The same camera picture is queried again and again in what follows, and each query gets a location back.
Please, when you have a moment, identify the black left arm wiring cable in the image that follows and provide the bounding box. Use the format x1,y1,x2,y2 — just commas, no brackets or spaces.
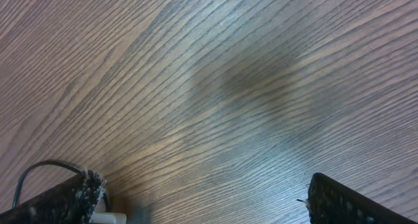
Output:
12,159,110,214

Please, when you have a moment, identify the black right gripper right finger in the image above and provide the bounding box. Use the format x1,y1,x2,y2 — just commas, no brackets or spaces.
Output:
306,172,417,224

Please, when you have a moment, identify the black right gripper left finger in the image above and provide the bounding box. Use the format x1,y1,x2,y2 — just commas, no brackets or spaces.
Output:
1,170,106,224

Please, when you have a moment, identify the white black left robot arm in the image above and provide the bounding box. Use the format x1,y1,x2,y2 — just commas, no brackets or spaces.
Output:
89,197,127,224

